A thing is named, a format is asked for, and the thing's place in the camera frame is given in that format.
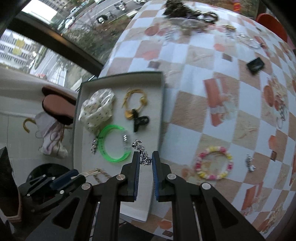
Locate silver chain bracelet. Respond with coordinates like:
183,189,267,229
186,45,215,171
131,139,153,166

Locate brown braided bracelet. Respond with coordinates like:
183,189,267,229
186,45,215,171
71,168,113,185

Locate green translucent bangle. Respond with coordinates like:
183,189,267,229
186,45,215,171
97,125,131,163

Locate black small claw clip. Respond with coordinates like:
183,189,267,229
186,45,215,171
132,109,149,133

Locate yellow hair tie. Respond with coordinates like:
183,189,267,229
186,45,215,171
121,88,149,121

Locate white polka dot scrunchie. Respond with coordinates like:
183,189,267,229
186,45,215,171
78,88,115,133

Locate white cloth with hangers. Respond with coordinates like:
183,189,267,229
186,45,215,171
35,112,68,159

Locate grey shallow tray box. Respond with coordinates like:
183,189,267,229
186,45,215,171
72,71,165,224

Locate yellow hook hanger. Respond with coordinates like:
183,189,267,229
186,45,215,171
22,117,37,134

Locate brown sole slipper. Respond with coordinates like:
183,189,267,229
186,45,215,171
42,85,77,126

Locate checkered patterned tablecloth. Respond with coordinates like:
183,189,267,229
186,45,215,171
102,1,295,240

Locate small silver earring charm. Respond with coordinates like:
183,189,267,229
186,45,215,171
245,154,256,172

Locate black rectangular hair clip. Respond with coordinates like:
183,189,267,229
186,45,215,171
246,57,265,75

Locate clear large claw clip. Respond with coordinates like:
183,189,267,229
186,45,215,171
169,18,209,35

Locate leopard print scrunchie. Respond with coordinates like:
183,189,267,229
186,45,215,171
163,0,201,18

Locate red plastic chair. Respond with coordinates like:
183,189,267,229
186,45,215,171
256,13,287,43

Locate pink yellow flower bracelet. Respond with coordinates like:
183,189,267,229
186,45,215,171
195,146,234,181

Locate black braided hair tie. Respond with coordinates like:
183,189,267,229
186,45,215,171
200,10,219,24

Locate gold chain link piece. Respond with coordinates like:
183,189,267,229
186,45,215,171
222,25,236,32

